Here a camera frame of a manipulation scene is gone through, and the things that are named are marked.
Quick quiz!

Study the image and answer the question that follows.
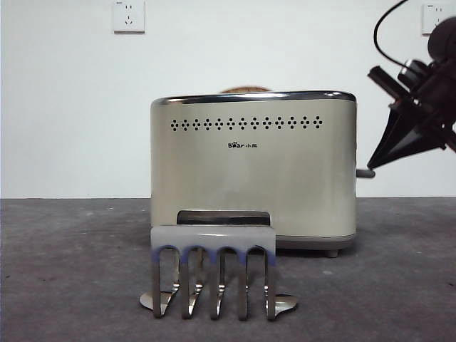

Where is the white wall socket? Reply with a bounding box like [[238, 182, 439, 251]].
[[422, 3, 446, 36], [113, 0, 146, 35]]

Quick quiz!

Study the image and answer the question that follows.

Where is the stainless steel toast rack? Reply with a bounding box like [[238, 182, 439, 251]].
[[138, 209, 299, 321]]

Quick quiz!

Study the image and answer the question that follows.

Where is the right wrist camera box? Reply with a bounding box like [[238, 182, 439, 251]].
[[397, 58, 429, 88]]

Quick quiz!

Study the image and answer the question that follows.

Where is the toasted bread slice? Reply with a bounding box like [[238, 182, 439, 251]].
[[219, 87, 268, 95]]

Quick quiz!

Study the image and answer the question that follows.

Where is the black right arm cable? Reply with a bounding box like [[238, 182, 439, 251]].
[[373, 0, 408, 68]]

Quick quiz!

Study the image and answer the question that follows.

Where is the cream two-slot toaster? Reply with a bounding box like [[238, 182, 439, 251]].
[[149, 90, 358, 258]]

